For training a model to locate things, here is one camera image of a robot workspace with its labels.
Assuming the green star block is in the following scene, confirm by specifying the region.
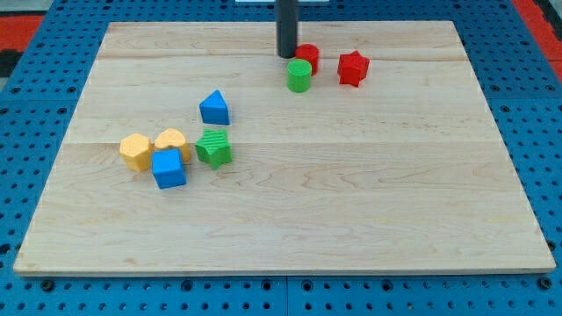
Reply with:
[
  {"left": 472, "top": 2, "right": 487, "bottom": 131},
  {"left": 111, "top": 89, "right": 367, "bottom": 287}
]
[{"left": 195, "top": 128, "right": 233, "bottom": 170}]

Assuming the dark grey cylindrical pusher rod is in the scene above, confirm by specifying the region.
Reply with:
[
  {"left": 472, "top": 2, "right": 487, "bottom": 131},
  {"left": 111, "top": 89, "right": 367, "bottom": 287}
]
[{"left": 276, "top": 0, "right": 299, "bottom": 59}]

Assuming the green cylinder block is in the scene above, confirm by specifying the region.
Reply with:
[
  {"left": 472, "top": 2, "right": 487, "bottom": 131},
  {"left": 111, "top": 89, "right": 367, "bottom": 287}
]
[{"left": 287, "top": 59, "right": 313, "bottom": 93}]

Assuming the blue triangle block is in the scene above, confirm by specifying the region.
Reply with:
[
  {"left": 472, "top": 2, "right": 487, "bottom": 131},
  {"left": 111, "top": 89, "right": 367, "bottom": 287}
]
[{"left": 199, "top": 90, "right": 230, "bottom": 126}]

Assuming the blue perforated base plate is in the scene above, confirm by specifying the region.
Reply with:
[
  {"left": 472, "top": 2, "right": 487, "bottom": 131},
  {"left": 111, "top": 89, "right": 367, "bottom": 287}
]
[{"left": 1, "top": 0, "right": 561, "bottom": 315}]

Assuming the light wooden board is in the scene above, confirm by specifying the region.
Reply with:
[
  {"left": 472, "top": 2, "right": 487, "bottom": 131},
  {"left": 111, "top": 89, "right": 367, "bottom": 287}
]
[{"left": 13, "top": 21, "right": 556, "bottom": 277}]

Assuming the blue cube block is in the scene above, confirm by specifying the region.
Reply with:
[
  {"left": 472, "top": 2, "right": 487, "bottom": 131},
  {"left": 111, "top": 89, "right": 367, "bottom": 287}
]
[{"left": 152, "top": 148, "right": 186, "bottom": 190}]

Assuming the yellow heart block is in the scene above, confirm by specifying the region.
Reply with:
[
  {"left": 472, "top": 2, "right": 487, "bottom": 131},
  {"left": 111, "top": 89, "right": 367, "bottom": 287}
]
[{"left": 155, "top": 128, "right": 191, "bottom": 162}]

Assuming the red star block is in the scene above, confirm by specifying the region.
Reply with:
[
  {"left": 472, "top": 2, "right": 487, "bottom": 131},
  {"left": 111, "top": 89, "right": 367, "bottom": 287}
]
[{"left": 337, "top": 51, "right": 370, "bottom": 88}]

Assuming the red cylinder block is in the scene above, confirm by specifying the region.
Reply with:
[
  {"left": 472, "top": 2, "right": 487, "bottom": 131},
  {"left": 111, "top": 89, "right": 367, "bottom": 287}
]
[{"left": 295, "top": 43, "right": 320, "bottom": 75}]

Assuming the yellow hexagon block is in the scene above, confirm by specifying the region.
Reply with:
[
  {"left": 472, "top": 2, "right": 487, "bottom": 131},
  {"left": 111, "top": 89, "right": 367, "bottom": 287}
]
[{"left": 119, "top": 133, "right": 154, "bottom": 172}]

